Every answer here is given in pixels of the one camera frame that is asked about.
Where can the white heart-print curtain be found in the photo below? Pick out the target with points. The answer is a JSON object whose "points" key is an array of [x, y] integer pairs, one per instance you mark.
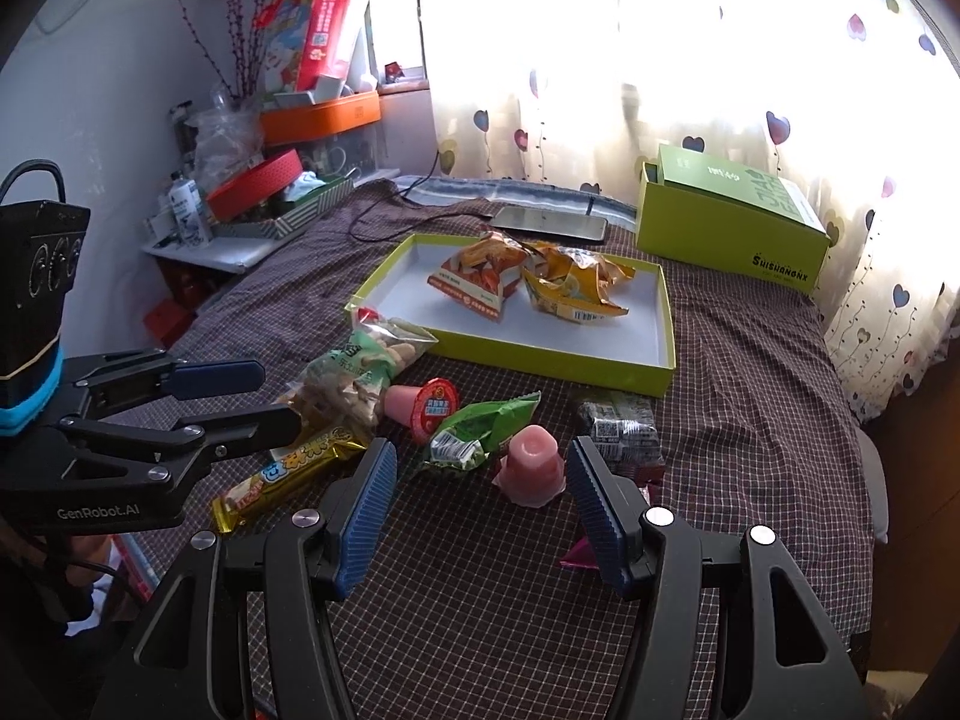
{"points": [[675, 52]]}

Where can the yellow candy bar wrapper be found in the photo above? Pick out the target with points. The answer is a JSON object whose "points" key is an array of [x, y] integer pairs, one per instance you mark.
{"points": [[300, 461]]}

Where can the yellow-green cardboard box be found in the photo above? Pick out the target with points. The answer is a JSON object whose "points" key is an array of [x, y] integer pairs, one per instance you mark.
{"points": [[720, 247]]}

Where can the yellow crumpled snack packet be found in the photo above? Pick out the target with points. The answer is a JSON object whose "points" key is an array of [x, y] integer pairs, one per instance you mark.
{"points": [[577, 285]]}

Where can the magenta snack wrapper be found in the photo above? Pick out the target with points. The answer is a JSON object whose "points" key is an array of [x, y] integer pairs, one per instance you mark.
{"points": [[577, 555]]}

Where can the dark grey snack packet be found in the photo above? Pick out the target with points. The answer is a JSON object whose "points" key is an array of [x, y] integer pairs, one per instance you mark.
{"points": [[619, 424]]}

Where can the orange storage box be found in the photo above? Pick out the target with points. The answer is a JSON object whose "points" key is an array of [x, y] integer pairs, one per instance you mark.
{"points": [[322, 120]]}

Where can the white bottle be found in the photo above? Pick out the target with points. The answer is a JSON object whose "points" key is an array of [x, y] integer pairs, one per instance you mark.
{"points": [[187, 210]]}

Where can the small red box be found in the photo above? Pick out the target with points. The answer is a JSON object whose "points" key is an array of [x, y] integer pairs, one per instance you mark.
{"points": [[397, 73]]}

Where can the red decorative branches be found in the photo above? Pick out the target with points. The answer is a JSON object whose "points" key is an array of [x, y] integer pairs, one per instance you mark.
{"points": [[241, 52]]}

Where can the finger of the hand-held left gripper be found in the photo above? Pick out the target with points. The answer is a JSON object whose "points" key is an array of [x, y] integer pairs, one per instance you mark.
{"points": [[255, 427], [217, 379]]}

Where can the yellow-green shallow box tray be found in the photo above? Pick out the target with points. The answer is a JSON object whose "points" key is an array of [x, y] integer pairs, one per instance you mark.
{"points": [[600, 330]]}

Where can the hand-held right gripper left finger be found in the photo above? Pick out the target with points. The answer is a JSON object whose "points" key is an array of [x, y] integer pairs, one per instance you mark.
{"points": [[369, 517]]}

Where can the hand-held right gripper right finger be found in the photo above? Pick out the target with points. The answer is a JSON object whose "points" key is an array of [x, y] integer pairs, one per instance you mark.
{"points": [[592, 510]]}

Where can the pink jelly cup red lid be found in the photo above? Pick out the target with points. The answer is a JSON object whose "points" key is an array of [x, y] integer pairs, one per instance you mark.
{"points": [[529, 461], [431, 409]]}

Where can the green cardboard box lid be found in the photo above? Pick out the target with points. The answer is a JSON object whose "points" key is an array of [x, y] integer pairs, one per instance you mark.
{"points": [[720, 176]]}

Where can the brown plaid bedsheet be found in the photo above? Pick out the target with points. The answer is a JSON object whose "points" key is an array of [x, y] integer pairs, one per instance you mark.
{"points": [[480, 615]]}

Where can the black smartphone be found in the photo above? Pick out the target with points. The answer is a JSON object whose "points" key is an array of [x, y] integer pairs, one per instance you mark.
{"points": [[547, 223]]}

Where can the green striped box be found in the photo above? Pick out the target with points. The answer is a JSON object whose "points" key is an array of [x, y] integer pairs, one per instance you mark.
{"points": [[315, 202]]}

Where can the clear plastic storage box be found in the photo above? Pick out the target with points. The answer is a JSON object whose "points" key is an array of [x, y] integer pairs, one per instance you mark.
{"points": [[337, 154]]}

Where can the orange and white snack packet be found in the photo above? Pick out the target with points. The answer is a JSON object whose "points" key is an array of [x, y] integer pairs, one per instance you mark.
{"points": [[472, 281]]}

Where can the clear plastic bag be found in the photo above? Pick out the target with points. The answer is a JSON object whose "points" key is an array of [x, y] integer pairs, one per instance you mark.
{"points": [[225, 135]]}

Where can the white shelf board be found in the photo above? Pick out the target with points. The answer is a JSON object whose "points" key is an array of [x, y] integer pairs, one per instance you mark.
{"points": [[217, 255]]}

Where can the green snack packet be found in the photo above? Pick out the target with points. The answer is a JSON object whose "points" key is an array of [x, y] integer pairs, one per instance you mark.
{"points": [[480, 424]]}

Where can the red round box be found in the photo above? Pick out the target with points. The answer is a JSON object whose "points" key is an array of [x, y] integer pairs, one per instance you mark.
{"points": [[255, 180]]}

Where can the red and white carton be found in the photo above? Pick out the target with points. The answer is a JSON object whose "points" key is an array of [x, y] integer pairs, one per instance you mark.
{"points": [[330, 37]]}

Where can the clear peanut bag green label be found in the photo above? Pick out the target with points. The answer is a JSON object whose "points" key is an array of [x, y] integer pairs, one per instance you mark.
{"points": [[352, 382]]}

